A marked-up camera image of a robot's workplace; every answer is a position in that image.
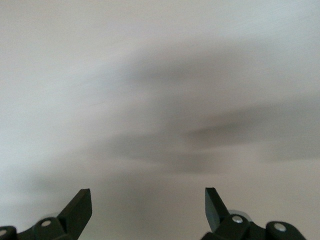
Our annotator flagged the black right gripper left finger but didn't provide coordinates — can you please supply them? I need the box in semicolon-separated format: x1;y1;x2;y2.
0;188;93;240

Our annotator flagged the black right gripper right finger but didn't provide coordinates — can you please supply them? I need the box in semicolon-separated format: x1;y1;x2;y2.
201;187;307;240

